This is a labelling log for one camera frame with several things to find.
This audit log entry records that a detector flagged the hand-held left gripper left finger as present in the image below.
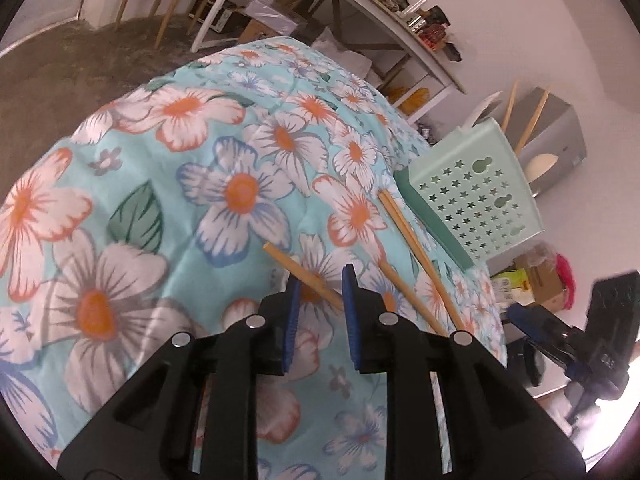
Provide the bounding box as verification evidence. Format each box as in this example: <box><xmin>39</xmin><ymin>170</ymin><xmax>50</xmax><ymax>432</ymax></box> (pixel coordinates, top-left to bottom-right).
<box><xmin>56</xmin><ymin>276</ymin><xmax>302</xmax><ymax>480</ymax></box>

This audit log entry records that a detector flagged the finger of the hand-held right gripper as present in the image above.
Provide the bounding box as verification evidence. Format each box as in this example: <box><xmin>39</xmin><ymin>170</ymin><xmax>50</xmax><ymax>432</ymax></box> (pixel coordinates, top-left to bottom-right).
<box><xmin>505</xmin><ymin>305</ymin><xmax>581</xmax><ymax>368</ymax></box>

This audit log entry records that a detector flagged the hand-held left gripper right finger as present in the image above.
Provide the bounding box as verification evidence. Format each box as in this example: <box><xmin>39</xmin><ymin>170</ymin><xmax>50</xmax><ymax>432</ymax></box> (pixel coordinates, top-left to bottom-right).
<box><xmin>341</xmin><ymin>262</ymin><xmax>586</xmax><ymax>480</ymax></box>

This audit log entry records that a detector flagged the long bamboo chopstick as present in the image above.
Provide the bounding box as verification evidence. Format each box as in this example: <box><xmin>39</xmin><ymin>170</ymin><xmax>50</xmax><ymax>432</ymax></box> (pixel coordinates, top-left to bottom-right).
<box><xmin>515</xmin><ymin>86</ymin><xmax>552</xmax><ymax>156</ymax></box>
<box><xmin>501</xmin><ymin>80</ymin><xmax>520</xmax><ymax>131</ymax></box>
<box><xmin>385</xmin><ymin>191</ymin><xmax>467</xmax><ymax>333</ymax></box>
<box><xmin>378</xmin><ymin>194</ymin><xmax>458</xmax><ymax>332</ymax></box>
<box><xmin>263</xmin><ymin>242</ymin><xmax>346</xmax><ymax>311</ymax></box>
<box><xmin>378</xmin><ymin>260</ymin><xmax>448</xmax><ymax>337</ymax></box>

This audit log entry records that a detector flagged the mint green utensil basket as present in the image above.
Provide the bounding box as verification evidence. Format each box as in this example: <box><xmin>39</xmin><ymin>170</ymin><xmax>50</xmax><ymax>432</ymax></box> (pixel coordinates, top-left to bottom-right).
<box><xmin>395</xmin><ymin>117</ymin><xmax>546</xmax><ymax>268</ymax></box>

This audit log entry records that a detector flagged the white spoon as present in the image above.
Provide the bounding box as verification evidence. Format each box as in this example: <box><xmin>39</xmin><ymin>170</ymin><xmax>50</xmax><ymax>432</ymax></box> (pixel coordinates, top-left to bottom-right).
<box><xmin>529</xmin><ymin>152</ymin><xmax>562</xmax><ymax>182</ymax></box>

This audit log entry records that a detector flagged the large cardboard box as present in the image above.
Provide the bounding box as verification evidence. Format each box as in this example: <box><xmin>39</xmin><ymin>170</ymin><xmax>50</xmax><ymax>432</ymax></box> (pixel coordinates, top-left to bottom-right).
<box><xmin>515</xmin><ymin>252</ymin><xmax>566</xmax><ymax>311</ymax></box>

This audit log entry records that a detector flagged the red plastic bag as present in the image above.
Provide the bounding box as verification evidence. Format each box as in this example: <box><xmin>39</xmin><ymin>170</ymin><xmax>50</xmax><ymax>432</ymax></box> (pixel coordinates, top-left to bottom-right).
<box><xmin>554</xmin><ymin>254</ymin><xmax>577</xmax><ymax>311</ymax></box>

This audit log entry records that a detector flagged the grey box with chopsticks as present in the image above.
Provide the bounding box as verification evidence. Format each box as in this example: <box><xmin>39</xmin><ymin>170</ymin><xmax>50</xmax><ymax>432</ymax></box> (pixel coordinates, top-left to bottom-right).
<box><xmin>500</xmin><ymin>86</ymin><xmax>588</xmax><ymax>198</ymax></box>

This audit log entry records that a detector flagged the floral blanket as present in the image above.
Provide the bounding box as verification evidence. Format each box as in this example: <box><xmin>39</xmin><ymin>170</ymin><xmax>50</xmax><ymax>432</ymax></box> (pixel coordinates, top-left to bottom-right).
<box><xmin>0</xmin><ymin>40</ymin><xmax>508</xmax><ymax>480</ymax></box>

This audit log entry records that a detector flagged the white sack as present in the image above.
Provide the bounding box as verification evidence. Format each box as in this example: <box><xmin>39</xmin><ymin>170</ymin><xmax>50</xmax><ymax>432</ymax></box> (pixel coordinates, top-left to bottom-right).
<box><xmin>310</xmin><ymin>27</ymin><xmax>373</xmax><ymax>78</ymax></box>

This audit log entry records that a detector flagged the white desk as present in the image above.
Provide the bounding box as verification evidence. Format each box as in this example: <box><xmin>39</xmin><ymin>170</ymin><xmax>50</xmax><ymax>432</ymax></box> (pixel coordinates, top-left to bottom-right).
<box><xmin>192</xmin><ymin>0</ymin><xmax>468</xmax><ymax>96</ymax></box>

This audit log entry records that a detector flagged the flat cardboard box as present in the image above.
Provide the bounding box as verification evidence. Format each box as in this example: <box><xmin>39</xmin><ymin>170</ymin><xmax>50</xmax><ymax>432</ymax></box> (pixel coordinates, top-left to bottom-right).
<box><xmin>239</xmin><ymin>0</ymin><xmax>306</xmax><ymax>43</ymax></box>

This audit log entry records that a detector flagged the assorted desk clutter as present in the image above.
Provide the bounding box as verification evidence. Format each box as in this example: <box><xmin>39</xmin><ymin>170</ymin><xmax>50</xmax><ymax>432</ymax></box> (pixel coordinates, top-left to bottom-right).
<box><xmin>325</xmin><ymin>0</ymin><xmax>462</xmax><ymax>63</ymax></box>

